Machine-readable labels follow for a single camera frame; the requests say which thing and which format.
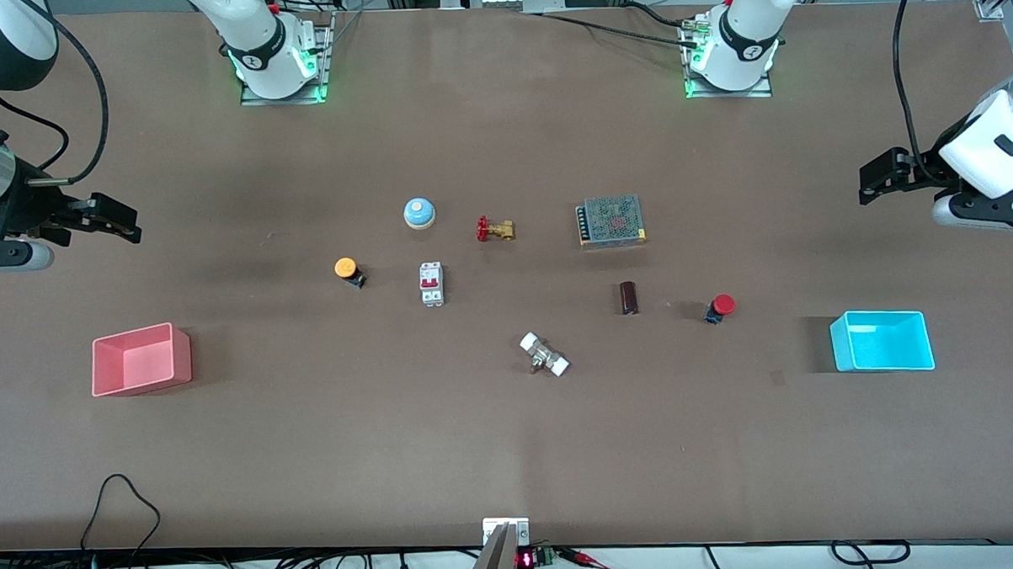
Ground white circuit breaker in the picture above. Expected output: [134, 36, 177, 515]
[419, 261, 445, 308]

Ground white mounting plate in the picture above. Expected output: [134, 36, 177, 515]
[482, 516, 530, 547]

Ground metal fitting white ends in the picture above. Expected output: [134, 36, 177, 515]
[519, 330, 571, 379]

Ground grey metal bar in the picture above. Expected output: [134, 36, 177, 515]
[461, 523, 519, 569]

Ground red clip lead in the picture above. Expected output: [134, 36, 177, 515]
[556, 545, 628, 569]

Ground yellow push button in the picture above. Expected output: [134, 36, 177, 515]
[333, 256, 368, 290]

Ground black oval cable loop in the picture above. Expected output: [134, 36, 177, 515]
[830, 537, 912, 568]

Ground cyan plastic box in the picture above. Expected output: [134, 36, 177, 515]
[829, 307, 936, 375]

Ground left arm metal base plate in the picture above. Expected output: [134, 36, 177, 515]
[683, 14, 773, 100]

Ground black table cable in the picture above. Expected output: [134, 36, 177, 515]
[539, 7, 706, 55]

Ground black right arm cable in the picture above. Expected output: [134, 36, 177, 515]
[0, 0, 113, 187]

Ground black looped cable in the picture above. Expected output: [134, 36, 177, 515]
[77, 471, 164, 569]

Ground pink plastic box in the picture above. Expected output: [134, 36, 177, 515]
[89, 322, 194, 398]

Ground metal mesh power supply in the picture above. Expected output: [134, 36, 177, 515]
[575, 194, 648, 250]

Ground red push button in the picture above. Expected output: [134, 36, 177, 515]
[702, 293, 737, 327]

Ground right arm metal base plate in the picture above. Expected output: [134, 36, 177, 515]
[237, 13, 337, 107]

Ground blue dome bell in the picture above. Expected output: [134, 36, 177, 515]
[403, 196, 437, 231]

